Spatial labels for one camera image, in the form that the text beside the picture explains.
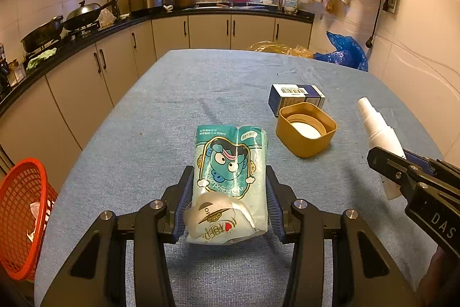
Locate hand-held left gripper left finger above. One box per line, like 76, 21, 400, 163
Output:
39, 165, 196, 307

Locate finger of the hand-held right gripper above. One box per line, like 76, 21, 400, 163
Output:
404, 149, 437, 173
367, 147, 437, 198

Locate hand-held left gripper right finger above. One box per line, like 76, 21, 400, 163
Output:
265, 165, 417, 307

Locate white plastic spray bottle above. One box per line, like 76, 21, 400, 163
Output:
357, 97, 408, 200

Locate white printed wrapper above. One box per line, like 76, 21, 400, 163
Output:
183, 192, 257, 246

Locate teal cartoon tissue pack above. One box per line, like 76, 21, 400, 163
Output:
185, 124, 270, 245

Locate red plastic mesh basket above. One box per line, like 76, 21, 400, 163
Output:
0, 158, 59, 281

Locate person's right forearm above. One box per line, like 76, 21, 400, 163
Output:
417, 244, 460, 307

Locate tan square plastic lid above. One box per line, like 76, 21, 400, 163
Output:
275, 102, 338, 159

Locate blue-grey tablecloth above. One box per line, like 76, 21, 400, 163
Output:
34, 49, 444, 307

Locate blue and white small box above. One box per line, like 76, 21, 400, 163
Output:
268, 83, 326, 118

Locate blue plastic bag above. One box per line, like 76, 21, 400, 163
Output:
314, 31, 369, 72

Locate cream lower kitchen cabinets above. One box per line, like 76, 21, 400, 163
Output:
0, 14, 313, 185

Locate yellow plastic bag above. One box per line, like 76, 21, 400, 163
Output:
246, 40, 315, 59

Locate black kitchen countertop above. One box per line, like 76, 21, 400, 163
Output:
0, 7, 315, 113

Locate gas stove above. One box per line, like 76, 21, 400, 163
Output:
63, 21, 101, 41

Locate white crumpled plastic bag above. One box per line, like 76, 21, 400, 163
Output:
98, 9, 118, 30

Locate green cloth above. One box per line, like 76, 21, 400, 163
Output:
26, 47, 58, 72

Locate small seasoning jar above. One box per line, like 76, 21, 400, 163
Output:
9, 60, 26, 85

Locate steel rice cooker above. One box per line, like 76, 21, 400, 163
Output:
129, 0, 164, 14

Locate wok with metal lid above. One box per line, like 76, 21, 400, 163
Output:
63, 0, 119, 30

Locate black frying pan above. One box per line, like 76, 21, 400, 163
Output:
20, 15, 64, 53

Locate black power cable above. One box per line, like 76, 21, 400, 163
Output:
365, 0, 383, 49

